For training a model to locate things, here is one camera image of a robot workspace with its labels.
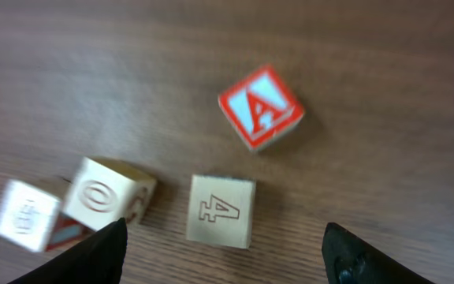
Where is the red A wooden block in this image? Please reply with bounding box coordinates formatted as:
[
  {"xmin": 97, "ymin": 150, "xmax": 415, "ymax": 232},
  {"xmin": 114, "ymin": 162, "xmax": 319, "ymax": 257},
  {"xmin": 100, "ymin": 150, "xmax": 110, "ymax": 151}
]
[{"xmin": 218, "ymin": 65, "xmax": 305, "ymax": 152}]

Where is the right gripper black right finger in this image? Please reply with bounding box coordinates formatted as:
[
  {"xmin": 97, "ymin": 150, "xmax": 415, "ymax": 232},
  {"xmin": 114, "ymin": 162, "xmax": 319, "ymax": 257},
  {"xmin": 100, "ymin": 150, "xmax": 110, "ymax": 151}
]
[{"xmin": 322, "ymin": 222, "xmax": 432, "ymax": 284}]

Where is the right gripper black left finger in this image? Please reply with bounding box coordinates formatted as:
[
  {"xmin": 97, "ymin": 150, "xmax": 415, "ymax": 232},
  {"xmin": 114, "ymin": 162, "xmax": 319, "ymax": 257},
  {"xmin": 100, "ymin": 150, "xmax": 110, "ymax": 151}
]
[{"xmin": 10, "ymin": 218, "xmax": 128, "ymax": 284}]

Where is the plain wooden block green side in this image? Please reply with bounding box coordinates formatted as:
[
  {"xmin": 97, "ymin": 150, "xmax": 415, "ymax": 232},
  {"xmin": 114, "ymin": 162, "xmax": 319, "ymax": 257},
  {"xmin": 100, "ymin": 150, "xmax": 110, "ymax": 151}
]
[{"xmin": 186, "ymin": 175, "xmax": 256, "ymax": 249}]

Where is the plain engraved wooden block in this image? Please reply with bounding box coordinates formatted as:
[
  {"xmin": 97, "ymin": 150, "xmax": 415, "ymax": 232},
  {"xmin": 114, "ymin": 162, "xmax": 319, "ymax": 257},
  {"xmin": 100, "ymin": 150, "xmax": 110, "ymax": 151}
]
[{"xmin": 0, "ymin": 178, "xmax": 94, "ymax": 253}]

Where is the green J wooden block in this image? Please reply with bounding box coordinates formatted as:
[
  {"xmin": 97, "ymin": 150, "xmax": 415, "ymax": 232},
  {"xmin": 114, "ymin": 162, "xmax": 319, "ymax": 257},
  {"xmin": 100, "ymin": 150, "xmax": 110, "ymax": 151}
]
[{"xmin": 62, "ymin": 156, "xmax": 158, "ymax": 231}]

